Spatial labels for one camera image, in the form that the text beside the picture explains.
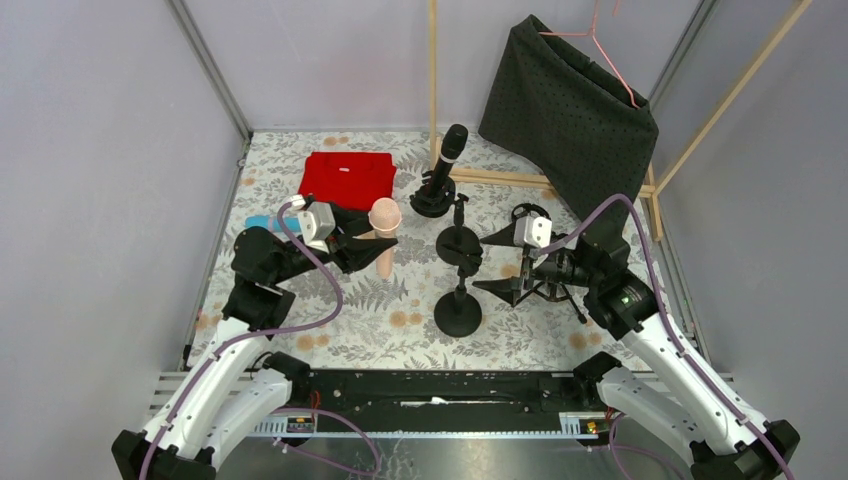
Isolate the black tripod shock mount stand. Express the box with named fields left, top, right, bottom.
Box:
left=511, top=203, right=588, bottom=325

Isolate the peach pink microphone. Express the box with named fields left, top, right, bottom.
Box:
left=368, top=197, right=402, bottom=280

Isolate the black clip microphone stand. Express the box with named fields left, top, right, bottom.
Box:
left=434, top=240, right=483, bottom=338

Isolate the blue microphone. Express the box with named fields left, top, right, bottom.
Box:
left=244, top=215, right=301, bottom=234

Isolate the black handheld microphone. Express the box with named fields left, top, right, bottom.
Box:
left=424, top=124, right=469, bottom=198

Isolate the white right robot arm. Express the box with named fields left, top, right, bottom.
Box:
left=474, top=217, right=800, bottom=479

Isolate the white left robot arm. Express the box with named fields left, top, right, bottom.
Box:
left=111, top=195, right=397, bottom=479

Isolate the black round base stand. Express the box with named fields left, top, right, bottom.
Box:
left=436, top=193, right=483, bottom=270

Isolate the red folded cloth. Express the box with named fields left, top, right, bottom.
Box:
left=298, top=152, right=397, bottom=212

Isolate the dark grey dotted cloth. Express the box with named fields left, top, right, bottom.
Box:
left=478, top=15, right=659, bottom=219

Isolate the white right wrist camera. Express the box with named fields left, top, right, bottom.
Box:
left=515, top=215, right=552, bottom=248

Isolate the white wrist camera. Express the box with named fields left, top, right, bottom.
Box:
left=515, top=215, right=552, bottom=248
left=288, top=195, right=336, bottom=253

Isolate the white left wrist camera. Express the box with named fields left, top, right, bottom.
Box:
left=288, top=195, right=336, bottom=253

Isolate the wooden rack frame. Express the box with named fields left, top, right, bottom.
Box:
left=427, top=0, right=812, bottom=242

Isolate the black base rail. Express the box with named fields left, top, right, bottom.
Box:
left=253, top=369, right=612, bottom=445

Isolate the pink wire hanger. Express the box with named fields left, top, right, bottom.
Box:
left=540, top=0, right=640, bottom=110

